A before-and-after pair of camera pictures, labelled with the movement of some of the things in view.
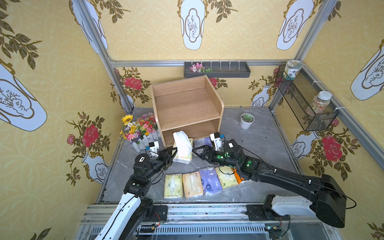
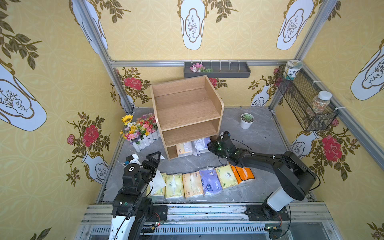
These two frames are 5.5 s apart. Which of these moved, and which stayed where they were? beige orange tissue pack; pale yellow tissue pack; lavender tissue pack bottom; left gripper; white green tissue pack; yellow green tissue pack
Moved: white green tissue pack; left gripper
Stayed: yellow green tissue pack; lavender tissue pack bottom; beige orange tissue pack; pale yellow tissue pack
